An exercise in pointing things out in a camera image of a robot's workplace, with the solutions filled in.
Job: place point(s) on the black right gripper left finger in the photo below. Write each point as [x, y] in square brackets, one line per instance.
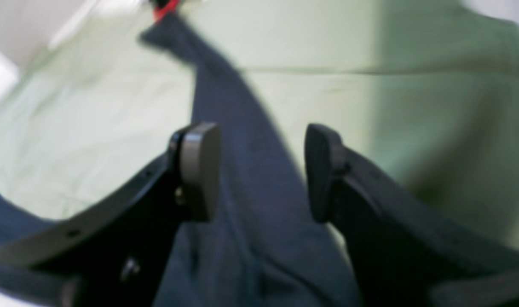
[114, 254]

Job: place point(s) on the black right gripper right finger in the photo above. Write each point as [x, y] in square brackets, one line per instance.
[402, 252]

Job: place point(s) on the bottom red black clamp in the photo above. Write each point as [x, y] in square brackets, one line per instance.
[163, 7]

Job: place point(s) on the dark navy T-shirt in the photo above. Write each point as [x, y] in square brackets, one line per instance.
[262, 247]

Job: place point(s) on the green table cloth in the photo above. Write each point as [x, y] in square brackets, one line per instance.
[427, 89]

